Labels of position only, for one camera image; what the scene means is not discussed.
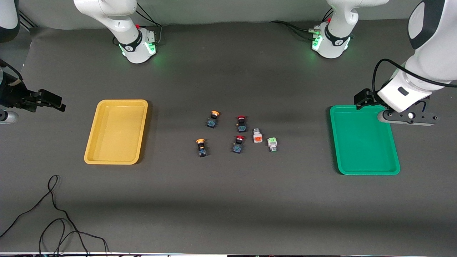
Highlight thin black loose cable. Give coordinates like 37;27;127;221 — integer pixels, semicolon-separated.
0;175;109;256

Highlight black left arm base cables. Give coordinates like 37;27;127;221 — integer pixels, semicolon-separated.
270;7;334;41

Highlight black right arm base cables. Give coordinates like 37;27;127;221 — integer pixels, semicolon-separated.
112;2;163;45

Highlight dark grey table mat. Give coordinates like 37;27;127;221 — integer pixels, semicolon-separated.
0;16;457;255

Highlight black arm wrist cable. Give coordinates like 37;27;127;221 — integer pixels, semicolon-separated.
0;59;22;81
372;59;457;94

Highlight black right arm wrist cable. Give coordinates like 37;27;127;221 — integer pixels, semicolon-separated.
0;59;22;81

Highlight black arm base cables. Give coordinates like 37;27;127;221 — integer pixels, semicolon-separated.
112;2;163;45
270;7;334;41

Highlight yellow plastic tray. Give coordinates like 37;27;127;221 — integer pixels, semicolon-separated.
84;99;149;165

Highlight black left arm wrist cable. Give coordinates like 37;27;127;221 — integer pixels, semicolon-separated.
372;59;457;94

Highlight green plastic tray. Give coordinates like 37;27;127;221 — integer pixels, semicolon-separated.
329;105;401;176

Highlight yellow push button switch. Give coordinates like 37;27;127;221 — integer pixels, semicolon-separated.
195;138;208;157
206;110;220;129

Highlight grey aluminium frame rail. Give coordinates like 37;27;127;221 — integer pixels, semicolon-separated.
18;11;36;31

